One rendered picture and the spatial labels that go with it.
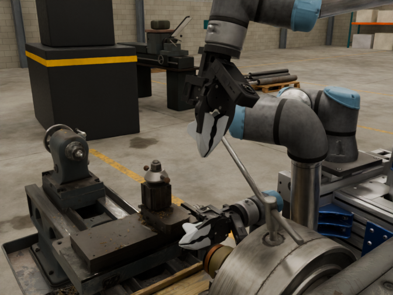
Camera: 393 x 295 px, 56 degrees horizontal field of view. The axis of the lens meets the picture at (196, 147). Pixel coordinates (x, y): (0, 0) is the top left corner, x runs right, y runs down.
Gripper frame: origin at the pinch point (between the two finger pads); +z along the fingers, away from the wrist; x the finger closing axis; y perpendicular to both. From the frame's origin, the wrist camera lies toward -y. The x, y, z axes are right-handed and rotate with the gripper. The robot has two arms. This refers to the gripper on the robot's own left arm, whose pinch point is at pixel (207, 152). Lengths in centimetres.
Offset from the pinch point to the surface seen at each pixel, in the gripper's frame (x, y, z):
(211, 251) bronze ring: -10.2, 2.4, 23.8
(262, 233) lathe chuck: -6.1, -13.0, 11.7
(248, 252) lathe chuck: -2.2, -14.0, 14.5
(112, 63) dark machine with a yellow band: -179, 429, -15
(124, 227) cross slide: -12, 45, 38
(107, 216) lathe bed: -23, 78, 48
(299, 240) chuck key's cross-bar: 0.0, -24.4, 6.8
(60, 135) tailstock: -8, 104, 21
